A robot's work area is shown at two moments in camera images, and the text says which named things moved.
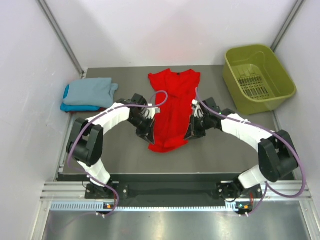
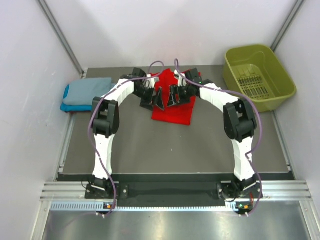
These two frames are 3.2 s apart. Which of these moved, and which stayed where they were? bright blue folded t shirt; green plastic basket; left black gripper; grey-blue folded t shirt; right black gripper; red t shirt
Moved: red t shirt; right black gripper; left black gripper
Stayed: grey-blue folded t shirt; green plastic basket; bright blue folded t shirt
